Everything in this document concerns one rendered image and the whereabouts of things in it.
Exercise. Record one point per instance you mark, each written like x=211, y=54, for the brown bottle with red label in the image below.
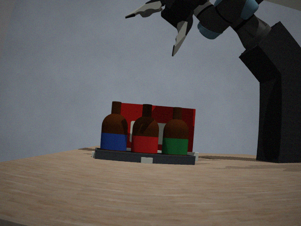
x=145, y=133

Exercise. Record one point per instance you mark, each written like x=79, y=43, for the brown bottle with blue label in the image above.
x=114, y=130

